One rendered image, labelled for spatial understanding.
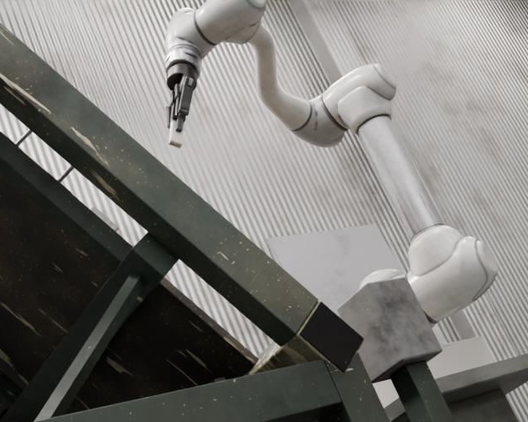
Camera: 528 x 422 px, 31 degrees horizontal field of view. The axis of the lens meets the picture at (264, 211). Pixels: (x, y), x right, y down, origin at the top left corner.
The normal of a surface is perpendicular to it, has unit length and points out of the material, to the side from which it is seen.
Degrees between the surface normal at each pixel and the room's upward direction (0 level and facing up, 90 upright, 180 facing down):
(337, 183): 90
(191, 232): 90
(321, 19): 90
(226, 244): 90
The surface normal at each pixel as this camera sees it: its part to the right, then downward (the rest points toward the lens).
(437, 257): -0.51, -0.26
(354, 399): 0.48, -0.54
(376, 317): -0.79, 0.07
